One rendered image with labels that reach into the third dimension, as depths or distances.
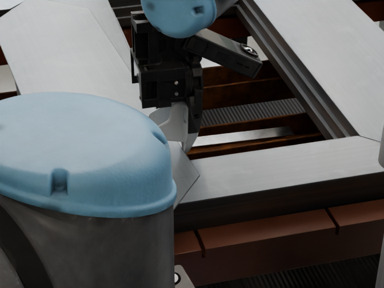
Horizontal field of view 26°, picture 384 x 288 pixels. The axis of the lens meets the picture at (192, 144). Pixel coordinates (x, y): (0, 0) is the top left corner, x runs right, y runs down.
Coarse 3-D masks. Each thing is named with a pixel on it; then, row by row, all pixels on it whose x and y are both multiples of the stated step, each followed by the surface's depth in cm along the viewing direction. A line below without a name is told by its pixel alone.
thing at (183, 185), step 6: (198, 174) 110; (174, 180) 109; (180, 180) 109; (186, 180) 109; (192, 180) 109; (180, 186) 108; (186, 186) 108; (180, 192) 106; (186, 192) 106; (180, 198) 105; (174, 204) 104
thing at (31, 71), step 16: (112, 48) 140; (16, 64) 136; (32, 64) 136; (48, 64) 136; (64, 64) 136; (80, 64) 136; (96, 64) 136; (112, 64) 136; (16, 80) 131; (32, 80) 131; (48, 80) 131
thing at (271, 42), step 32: (64, 0) 157; (96, 0) 157; (128, 0) 159; (352, 0) 170; (256, 32) 154; (128, 64) 136; (288, 64) 141; (320, 96) 130; (320, 128) 129; (352, 128) 120; (256, 192) 107; (288, 192) 108; (320, 192) 110; (352, 192) 111; (192, 224) 107; (224, 224) 108
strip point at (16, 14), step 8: (32, 0) 157; (40, 0) 157; (48, 0) 157; (16, 8) 154; (24, 8) 154; (32, 8) 154; (40, 8) 154; (48, 8) 154; (56, 8) 154; (64, 8) 154; (72, 8) 154; (80, 8) 154; (88, 8) 154; (8, 16) 151; (16, 16) 151; (24, 16) 151; (32, 16) 151; (40, 16) 151
